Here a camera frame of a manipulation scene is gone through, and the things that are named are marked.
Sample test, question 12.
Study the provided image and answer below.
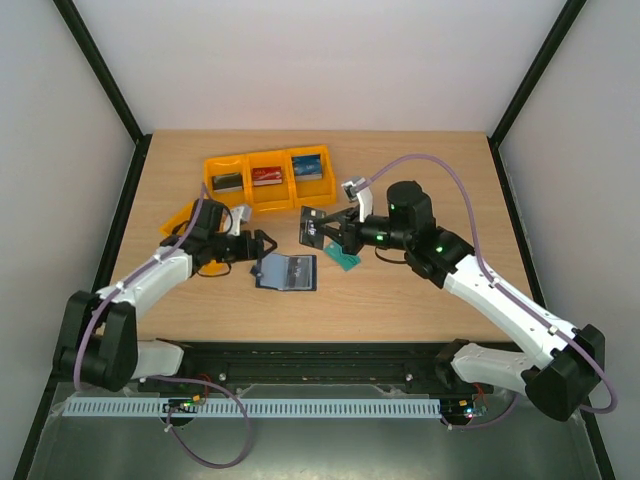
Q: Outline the black VIP card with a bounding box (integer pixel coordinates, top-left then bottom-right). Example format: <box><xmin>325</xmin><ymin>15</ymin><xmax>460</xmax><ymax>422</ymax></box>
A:
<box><xmin>299</xmin><ymin>206</ymin><xmax>326</xmax><ymax>250</ymax></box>

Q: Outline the blue leather card holder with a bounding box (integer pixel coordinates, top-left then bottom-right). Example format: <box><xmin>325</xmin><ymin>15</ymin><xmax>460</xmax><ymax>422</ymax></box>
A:
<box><xmin>250</xmin><ymin>253</ymin><xmax>317</xmax><ymax>292</ymax></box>

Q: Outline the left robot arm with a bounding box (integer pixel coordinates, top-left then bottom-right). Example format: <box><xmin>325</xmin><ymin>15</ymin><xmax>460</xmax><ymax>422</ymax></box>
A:
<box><xmin>53</xmin><ymin>199</ymin><xmax>277</xmax><ymax>392</ymax></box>

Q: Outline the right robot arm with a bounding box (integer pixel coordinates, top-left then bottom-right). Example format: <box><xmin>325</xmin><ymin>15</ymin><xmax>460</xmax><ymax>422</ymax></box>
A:
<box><xmin>299</xmin><ymin>179</ymin><xmax>605</xmax><ymax>421</ymax></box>

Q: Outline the teal VIP card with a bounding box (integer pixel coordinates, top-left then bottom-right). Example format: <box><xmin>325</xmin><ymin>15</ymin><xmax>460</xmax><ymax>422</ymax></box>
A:
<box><xmin>324</xmin><ymin>241</ymin><xmax>361</xmax><ymax>272</ymax></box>

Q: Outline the black cards stack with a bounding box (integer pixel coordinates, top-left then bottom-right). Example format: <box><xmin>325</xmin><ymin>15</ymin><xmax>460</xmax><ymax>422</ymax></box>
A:
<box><xmin>211</xmin><ymin>172</ymin><xmax>244</xmax><ymax>194</ymax></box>

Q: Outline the red cards stack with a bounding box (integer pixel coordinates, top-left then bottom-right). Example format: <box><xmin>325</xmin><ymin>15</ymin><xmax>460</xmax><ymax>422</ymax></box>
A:
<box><xmin>251</xmin><ymin>166</ymin><xmax>284</xmax><ymax>187</ymax></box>

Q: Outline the blue cards stack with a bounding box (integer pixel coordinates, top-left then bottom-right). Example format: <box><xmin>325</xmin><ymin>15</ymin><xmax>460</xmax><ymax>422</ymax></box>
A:
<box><xmin>292</xmin><ymin>154</ymin><xmax>323</xmax><ymax>181</ymax></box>

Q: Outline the yellow bin right of row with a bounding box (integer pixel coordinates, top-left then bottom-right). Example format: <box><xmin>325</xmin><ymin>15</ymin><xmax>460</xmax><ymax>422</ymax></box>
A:
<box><xmin>285</xmin><ymin>145</ymin><xmax>337</xmax><ymax>207</ymax></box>

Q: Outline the yellow bin of row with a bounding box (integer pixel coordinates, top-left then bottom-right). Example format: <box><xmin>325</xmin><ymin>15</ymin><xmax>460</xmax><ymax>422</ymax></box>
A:
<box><xmin>203</xmin><ymin>154</ymin><xmax>248</xmax><ymax>207</ymax></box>
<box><xmin>285</xmin><ymin>145</ymin><xmax>337</xmax><ymax>207</ymax></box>
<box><xmin>248</xmin><ymin>150</ymin><xmax>294</xmax><ymax>213</ymax></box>

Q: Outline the separate yellow bin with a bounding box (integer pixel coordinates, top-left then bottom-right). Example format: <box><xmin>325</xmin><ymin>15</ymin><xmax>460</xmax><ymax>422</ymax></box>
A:
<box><xmin>160</xmin><ymin>199</ymin><xmax>233</xmax><ymax>278</ymax></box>

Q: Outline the yellow bin middle of row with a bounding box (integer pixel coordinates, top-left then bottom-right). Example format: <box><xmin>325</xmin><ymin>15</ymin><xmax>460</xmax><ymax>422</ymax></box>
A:
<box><xmin>248</xmin><ymin>150</ymin><xmax>294</xmax><ymax>213</ymax></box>

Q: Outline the yellow bin leftmost of row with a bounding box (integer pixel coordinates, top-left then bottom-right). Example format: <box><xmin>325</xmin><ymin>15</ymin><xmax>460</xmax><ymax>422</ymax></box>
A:
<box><xmin>203</xmin><ymin>154</ymin><xmax>248</xmax><ymax>207</ymax></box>

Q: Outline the left controller board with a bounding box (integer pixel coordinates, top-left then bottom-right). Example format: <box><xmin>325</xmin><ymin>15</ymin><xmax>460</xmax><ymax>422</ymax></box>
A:
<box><xmin>161</xmin><ymin>395</ymin><xmax>208</xmax><ymax>415</ymax></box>

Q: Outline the controller board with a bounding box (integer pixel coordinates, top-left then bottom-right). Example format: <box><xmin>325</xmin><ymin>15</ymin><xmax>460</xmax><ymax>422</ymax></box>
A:
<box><xmin>161</xmin><ymin>395</ymin><xmax>208</xmax><ymax>415</ymax></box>
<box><xmin>442</xmin><ymin>397</ymin><xmax>488</xmax><ymax>426</ymax></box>

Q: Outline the right controller board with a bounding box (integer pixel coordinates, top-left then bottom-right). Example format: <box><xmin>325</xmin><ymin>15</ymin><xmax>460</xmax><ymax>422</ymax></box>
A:
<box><xmin>442</xmin><ymin>397</ymin><xmax>488</xmax><ymax>426</ymax></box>

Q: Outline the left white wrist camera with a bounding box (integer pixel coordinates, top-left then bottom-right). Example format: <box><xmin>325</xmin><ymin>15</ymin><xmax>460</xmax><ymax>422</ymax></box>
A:
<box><xmin>225</xmin><ymin>204</ymin><xmax>252</xmax><ymax>236</ymax></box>

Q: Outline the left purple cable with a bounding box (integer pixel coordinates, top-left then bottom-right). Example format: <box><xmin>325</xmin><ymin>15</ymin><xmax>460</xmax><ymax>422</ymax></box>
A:
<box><xmin>72</xmin><ymin>182</ymin><xmax>251</xmax><ymax>468</ymax></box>

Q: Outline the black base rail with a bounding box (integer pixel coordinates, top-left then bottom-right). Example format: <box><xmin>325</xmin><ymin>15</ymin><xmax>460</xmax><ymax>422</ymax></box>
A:
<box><xmin>137</xmin><ymin>340</ymin><xmax>494</xmax><ymax>396</ymax></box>

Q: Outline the left black frame post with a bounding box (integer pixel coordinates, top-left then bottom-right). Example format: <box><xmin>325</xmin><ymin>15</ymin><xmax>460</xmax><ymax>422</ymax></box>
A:
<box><xmin>52</xmin><ymin>0</ymin><xmax>151</xmax><ymax>146</ymax></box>

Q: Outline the black frame post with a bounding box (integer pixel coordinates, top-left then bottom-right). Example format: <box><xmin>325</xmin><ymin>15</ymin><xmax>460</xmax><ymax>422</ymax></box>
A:
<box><xmin>488</xmin><ymin>0</ymin><xmax>589</xmax><ymax>146</ymax></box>
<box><xmin>52</xmin><ymin>0</ymin><xmax>151</xmax><ymax>146</ymax></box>

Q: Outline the light blue slotted cable duct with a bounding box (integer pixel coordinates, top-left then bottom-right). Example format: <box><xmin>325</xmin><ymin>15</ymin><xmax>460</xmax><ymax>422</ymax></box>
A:
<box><xmin>62</xmin><ymin>397</ymin><xmax>441</xmax><ymax>419</ymax></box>

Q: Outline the right black frame post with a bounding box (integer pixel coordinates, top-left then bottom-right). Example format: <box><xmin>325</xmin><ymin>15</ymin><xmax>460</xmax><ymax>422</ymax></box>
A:
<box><xmin>488</xmin><ymin>0</ymin><xmax>589</xmax><ymax>146</ymax></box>

